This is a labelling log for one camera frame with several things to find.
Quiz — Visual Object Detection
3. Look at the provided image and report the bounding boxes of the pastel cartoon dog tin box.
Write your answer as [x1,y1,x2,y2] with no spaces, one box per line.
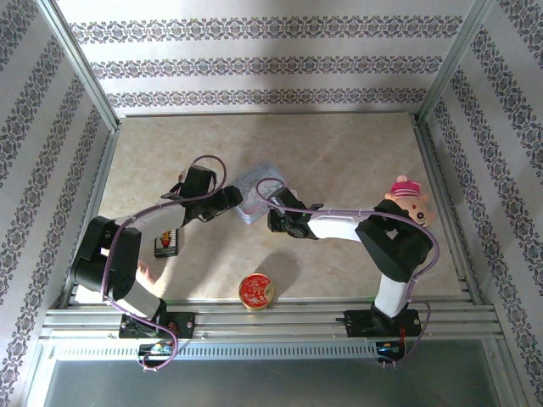
[232,160,290,226]

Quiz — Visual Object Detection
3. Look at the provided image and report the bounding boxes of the round red gold tin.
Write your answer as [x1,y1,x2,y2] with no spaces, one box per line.
[238,273,276,312]

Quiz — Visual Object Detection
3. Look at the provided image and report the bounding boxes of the plush doll with pink hat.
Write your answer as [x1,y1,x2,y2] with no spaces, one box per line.
[384,176,437,226]

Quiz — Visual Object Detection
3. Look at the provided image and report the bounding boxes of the grey metal sheet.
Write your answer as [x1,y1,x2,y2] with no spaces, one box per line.
[42,355,510,407]

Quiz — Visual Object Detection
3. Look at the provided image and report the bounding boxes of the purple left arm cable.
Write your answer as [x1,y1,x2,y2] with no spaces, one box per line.
[101,154,230,374]

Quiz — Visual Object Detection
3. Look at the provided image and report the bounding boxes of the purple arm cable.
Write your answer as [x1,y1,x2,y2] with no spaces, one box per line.
[101,154,230,374]
[255,177,440,370]

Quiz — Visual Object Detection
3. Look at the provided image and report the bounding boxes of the aluminium front frame rails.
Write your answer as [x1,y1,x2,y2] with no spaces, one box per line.
[40,298,502,341]

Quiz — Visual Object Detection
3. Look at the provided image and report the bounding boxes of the aluminium side rail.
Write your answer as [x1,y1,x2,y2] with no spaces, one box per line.
[409,113,485,306]
[59,122,123,310]

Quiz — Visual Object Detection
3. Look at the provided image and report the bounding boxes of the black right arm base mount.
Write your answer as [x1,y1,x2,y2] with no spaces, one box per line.
[334,307,423,339]

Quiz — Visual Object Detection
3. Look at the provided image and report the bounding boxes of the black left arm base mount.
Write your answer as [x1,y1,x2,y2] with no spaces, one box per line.
[118,311,197,340]

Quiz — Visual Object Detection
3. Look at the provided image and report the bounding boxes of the slotted grey cable duct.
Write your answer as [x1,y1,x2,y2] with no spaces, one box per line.
[50,342,379,360]

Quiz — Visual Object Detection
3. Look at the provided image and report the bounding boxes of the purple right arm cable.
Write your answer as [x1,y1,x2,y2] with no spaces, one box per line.
[255,177,440,370]

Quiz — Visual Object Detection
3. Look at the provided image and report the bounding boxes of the aluminium frame post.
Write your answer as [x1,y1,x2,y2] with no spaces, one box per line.
[417,0,496,125]
[36,0,123,133]

